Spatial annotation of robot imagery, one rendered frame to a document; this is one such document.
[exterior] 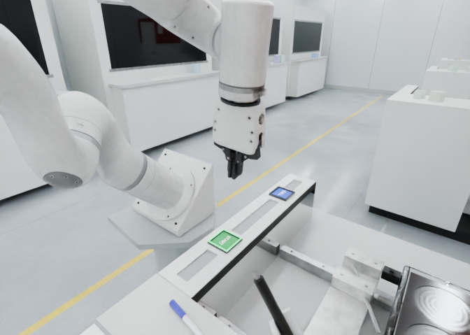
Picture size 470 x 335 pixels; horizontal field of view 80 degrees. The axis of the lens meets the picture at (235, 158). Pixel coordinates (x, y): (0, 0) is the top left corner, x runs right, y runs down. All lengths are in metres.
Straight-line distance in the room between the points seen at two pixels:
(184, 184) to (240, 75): 0.52
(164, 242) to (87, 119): 0.42
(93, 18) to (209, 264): 3.17
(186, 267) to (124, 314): 0.14
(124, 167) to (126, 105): 2.71
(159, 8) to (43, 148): 0.35
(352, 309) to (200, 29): 0.61
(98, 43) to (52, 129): 2.95
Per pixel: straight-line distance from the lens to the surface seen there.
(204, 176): 0.90
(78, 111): 0.71
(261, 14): 0.48
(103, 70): 3.55
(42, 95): 0.60
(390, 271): 0.75
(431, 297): 0.75
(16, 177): 3.16
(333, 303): 0.68
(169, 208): 0.92
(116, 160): 0.76
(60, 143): 0.63
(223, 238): 0.66
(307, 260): 0.80
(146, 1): 0.42
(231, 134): 0.54
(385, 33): 8.52
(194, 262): 0.62
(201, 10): 0.55
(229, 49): 0.48
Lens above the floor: 1.38
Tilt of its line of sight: 23 degrees down
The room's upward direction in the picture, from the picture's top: straight up
